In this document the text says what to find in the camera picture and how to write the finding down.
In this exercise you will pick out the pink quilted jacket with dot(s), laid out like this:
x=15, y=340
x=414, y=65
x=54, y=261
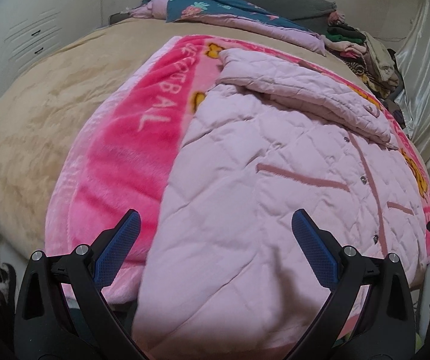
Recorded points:
x=237, y=195

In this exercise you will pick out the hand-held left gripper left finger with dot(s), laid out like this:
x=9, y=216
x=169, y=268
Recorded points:
x=119, y=245

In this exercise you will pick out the pile of clothes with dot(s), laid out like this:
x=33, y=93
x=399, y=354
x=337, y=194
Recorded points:
x=372, y=56

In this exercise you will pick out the blue floral quilt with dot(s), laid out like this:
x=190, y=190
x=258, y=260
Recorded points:
x=218, y=7

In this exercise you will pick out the white wardrobe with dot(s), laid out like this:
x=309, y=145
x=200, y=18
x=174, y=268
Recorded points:
x=23, y=18

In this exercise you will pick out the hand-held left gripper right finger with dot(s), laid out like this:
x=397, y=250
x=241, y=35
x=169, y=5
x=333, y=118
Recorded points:
x=314, y=245

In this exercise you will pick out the pink printed blanket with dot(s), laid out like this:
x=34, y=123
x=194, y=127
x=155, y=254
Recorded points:
x=125, y=150

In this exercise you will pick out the furry slipper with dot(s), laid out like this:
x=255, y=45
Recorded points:
x=6, y=281

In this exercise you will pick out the beige bed cover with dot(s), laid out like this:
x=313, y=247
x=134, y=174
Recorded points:
x=50, y=101

